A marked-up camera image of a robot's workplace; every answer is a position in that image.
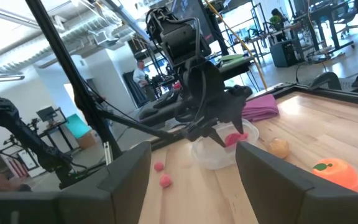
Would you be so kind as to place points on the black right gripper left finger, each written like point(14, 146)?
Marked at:
point(117, 186)

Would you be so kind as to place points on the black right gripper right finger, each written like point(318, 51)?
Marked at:
point(278, 193)

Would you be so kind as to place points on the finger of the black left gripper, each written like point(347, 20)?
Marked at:
point(207, 132)
point(238, 105)

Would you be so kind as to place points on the clear plastic tupperware container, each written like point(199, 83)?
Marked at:
point(210, 154)

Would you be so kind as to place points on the red round toy fruit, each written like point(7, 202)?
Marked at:
point(233, 139)

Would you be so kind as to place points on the pale yellow toy fruit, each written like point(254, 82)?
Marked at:
point(279, 148)

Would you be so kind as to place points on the small pink toy ball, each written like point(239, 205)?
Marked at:
point(165, 180)
point(158, 166)

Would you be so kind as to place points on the orange toy fruit with leaf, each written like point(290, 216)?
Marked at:
point(339, 174)

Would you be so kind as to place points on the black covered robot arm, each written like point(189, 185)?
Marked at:
point(26, 137)

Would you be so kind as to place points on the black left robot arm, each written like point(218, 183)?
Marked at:
point(179, 37)

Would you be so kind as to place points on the pink folded cloth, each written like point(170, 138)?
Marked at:
point(259, 107)

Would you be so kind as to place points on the black desk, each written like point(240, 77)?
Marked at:
point(235, 70)

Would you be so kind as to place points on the cardboard box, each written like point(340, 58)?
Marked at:
point(87, 140)

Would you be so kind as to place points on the dark grey equipment box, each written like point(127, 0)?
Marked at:
point(283, 53)

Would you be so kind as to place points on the teal board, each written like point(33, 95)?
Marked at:
point(77, 126)

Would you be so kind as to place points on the small black monitor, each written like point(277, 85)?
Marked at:
point(46, 113)

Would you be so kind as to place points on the black office chair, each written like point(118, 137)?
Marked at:
point(348, 18)

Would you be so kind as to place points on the ceiling light strip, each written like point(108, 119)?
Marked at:
point(2, 78)

